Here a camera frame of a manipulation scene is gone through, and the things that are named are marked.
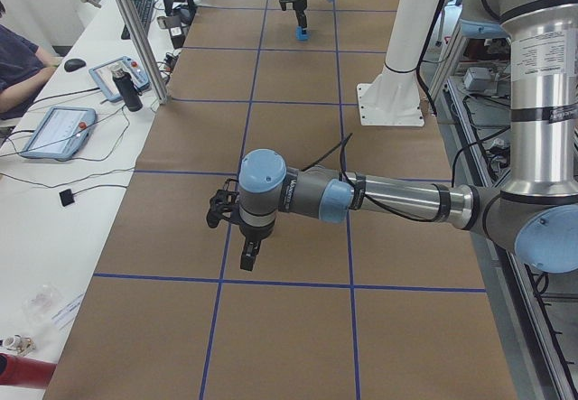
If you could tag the red cylinder object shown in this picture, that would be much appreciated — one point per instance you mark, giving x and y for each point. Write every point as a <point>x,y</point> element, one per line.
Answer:
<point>25,372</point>

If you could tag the far teach pendant tablet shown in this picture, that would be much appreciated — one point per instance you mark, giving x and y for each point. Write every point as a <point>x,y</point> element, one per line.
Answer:
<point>107,76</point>

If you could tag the black keyboard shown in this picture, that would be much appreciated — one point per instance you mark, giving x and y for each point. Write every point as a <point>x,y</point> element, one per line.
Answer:
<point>145,12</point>

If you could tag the teach pendant tablet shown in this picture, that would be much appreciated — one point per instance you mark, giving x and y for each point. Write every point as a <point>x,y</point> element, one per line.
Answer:
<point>107,76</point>
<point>61,133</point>

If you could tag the black water bottle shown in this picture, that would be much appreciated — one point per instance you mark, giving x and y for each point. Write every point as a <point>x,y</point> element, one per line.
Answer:
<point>126,87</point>

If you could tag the clear plastic bag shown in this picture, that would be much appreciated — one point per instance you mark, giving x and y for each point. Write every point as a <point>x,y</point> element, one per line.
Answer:
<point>40,304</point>

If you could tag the black computer mouse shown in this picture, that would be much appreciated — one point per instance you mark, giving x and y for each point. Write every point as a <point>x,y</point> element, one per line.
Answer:
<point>74,64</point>

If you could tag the seated person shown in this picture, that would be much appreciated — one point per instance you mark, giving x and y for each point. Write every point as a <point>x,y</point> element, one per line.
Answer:
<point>25,69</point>

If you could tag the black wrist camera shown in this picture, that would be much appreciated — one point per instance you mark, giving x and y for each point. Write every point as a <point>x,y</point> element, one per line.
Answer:
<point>284,4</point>
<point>223,207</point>

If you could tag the small black square pad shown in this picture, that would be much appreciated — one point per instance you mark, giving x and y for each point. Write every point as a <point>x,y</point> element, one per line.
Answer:
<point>67,197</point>

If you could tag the blue foam block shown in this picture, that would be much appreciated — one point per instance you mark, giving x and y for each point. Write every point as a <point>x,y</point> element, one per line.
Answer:
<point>301,34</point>

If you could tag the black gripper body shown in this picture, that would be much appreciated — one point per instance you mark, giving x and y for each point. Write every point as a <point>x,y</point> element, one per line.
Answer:
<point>254,233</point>
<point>299,8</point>

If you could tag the aluminium frame post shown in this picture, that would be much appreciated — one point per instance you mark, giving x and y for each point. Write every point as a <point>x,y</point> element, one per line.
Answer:
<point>143,48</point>

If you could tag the near teach pendant tablet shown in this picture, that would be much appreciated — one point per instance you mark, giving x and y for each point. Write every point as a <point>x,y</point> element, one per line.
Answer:
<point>61,133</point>

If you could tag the white pedestal base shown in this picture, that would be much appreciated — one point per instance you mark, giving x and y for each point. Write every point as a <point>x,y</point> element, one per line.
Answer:
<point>392,98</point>

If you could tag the brown paper table cover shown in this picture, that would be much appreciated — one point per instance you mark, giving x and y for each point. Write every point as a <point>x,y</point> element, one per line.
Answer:
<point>371,307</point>

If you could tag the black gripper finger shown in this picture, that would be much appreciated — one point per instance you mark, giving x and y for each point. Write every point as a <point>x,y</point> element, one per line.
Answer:
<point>301,19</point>
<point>249,254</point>

